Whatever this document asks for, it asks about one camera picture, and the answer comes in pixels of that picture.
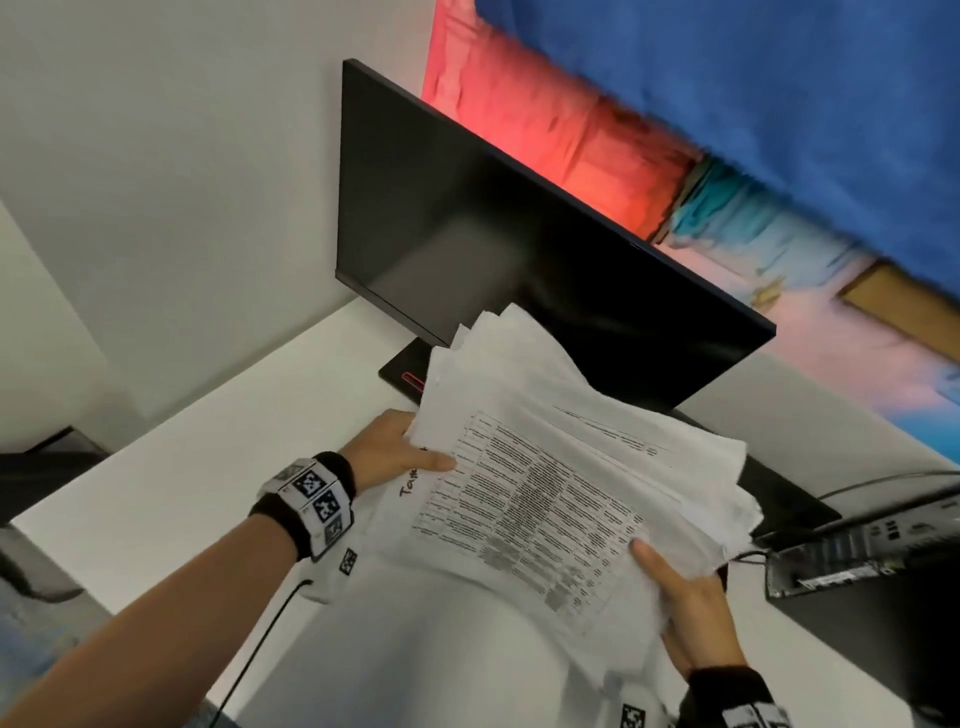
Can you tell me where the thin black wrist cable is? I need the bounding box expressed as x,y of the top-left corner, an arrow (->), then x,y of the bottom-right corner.
208,577 -> 316,728

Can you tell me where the black desktop computer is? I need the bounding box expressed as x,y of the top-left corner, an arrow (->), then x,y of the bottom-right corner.
764,486 -> 960,723

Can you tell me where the black wristband with marker tags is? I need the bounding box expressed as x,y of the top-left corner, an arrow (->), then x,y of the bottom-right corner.
249,450 -> 358,564
678,665 -> 794,728

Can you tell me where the black computer monitor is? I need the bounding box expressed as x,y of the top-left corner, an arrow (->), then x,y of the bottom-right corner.
334,58 -> 777,415

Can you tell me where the stack of white printed papers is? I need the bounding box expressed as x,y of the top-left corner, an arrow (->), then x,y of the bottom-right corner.
366,303 -> 764,699

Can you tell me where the black computer cable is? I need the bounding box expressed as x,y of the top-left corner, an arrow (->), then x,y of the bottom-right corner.
816,468 -> 960,503

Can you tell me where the person's left hand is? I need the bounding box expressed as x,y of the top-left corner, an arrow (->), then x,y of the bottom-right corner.
338,408 -> 459,497

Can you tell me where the person's right hand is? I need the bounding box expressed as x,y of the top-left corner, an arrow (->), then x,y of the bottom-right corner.
630,539 -> 750,681

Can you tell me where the colourful wall painting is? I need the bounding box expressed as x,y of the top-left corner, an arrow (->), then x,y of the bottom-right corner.
420,0 -> 960,460

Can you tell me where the person's left forearm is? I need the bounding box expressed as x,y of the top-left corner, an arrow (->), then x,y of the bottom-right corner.
0,511 -> 300,728

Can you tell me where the dark grey chair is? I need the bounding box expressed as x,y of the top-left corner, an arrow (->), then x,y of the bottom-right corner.
0,426 -> 112,603

